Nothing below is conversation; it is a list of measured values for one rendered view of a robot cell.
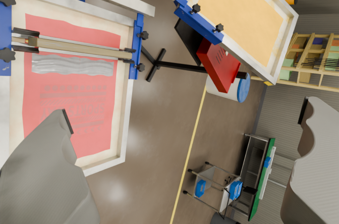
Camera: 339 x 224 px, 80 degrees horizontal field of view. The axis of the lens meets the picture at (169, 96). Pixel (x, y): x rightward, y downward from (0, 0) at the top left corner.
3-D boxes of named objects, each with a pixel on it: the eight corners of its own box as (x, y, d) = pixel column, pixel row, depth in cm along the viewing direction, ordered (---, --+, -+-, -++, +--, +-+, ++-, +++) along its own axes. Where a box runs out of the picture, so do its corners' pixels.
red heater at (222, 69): (233, 52, 209) (244, 53, 202) (217, 91, 198) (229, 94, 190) (216, 6, 163) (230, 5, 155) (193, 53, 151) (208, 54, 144)
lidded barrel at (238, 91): (213, 97, 430) (244, 104, 390) (201, 93, 386) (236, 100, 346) (219, 72, 431) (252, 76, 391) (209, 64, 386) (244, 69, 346)
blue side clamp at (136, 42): (128, 77, 114) (137, 79, 110) (121, 77, 110) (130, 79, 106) (134, 22, 110) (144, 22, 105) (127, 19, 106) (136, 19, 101)
